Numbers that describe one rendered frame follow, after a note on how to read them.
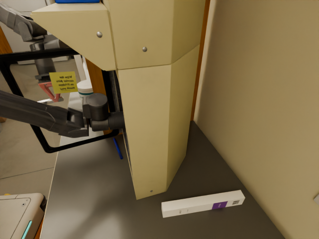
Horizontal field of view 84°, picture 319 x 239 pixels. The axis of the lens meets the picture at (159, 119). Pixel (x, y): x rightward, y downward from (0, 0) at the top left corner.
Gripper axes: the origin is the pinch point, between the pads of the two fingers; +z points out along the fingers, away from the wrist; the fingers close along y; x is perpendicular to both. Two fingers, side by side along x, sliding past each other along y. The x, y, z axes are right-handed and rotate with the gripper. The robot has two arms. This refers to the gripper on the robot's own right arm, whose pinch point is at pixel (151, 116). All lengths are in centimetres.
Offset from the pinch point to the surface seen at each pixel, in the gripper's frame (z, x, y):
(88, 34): -16.9, -28.4, -15.2
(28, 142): -108, 126, 155
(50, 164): -77, 124, 109
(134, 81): -9.2, -19.7, -15.2
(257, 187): 34.8, 19.6, -23.8
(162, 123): -1.9, -8.0, -15.1
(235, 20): 30.4, -30.5, 8.5
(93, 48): -16.4, -26.2, -15.2
